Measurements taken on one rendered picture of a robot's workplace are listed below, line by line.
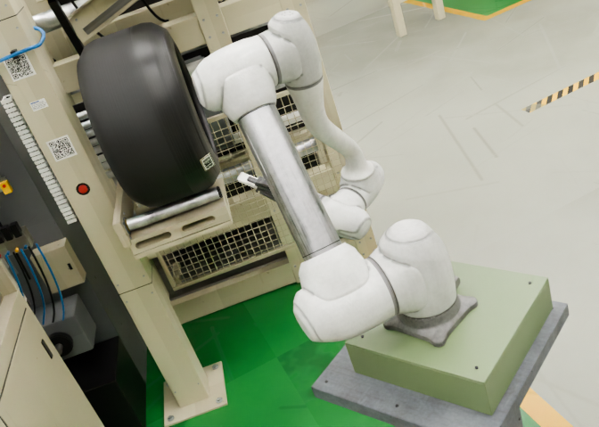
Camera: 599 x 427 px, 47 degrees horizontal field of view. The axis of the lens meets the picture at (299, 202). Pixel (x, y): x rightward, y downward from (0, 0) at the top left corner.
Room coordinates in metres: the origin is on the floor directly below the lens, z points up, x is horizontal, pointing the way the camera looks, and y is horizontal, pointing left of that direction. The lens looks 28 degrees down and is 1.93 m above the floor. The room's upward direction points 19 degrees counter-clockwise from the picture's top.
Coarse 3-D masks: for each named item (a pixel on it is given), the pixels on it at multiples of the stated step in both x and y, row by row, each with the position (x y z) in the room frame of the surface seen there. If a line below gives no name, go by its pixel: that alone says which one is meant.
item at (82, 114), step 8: (80, 104) 2.75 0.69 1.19; (80, 112) 2.63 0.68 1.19; (80, 120) 2.74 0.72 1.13; (88, 120) 2.62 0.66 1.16; (88, 128) 2.74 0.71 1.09; (88, 136) 2.62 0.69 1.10; (96, 144) 2.61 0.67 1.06; (96, 152) 2.62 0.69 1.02; (104, 160) 2.61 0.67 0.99; (104, 168) 2.62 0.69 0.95; (112, 176) 2.61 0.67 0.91
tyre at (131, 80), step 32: (128, 32) 2.27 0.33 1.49; (160, 32) 2.27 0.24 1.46; (96, 64) 2.16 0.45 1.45; (128, 64) 2.12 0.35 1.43; (160, 64) 2.11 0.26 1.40; (96, 96) 2.08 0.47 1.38; (128, 96) 2.06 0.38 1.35; (160, 96) 2.04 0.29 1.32; (192, 96) 2.51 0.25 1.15; (96, 128) 2.05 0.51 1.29; (128, 128) 2.02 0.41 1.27; (160, 128) 2.01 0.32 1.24; (192, 128) 2.04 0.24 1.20; (128, 160) 2.01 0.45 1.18; (160, 160) 2.01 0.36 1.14; (192, 160) 2.03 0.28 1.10; (128, 192) 2.07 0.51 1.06; (160, 192) 2.06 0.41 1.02; (192, 192) 2.12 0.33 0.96
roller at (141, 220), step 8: (208, 192) 2.16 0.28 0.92; (216, 192) 2.15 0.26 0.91; (184, 200) 2.16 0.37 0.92; (192, 200) 2.15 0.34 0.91; (200, 200) 2.15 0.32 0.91; (208, 200) 2.15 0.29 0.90; (216, 200) 2.16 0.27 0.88; (160, 208) 2.16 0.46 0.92; (168, 208) 2.15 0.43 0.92; (176, 208) 2.15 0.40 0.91; (184, 208) 2.15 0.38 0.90; (192, 208) 2.15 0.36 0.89; (136, 216) 2.16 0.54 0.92; (144, 216) 2.15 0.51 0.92; (152, 216) 2.15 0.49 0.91; (160, 216) 2.14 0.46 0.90; (168, 216) 2.15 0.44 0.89; (128, 224) 2.14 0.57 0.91; (136, 224) 2.14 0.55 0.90; (144, 224) 2.14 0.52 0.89
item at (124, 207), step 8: (120, 192) 2.35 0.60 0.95; (120, 200) 2.28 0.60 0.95; (128, 200) 2.37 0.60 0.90; (120, 208) 2.21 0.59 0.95; (128, 208) 2.31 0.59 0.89; (120, 216) 2.15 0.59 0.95; (128, 216) 2.26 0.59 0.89; (112, 224) 2.11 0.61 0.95; (120, 224) 2.11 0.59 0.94; (120, 232) 2.10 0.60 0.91; (128, 232) 2.13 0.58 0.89; (120, 240) 2.10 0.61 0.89; (128, 240) 2.10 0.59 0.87
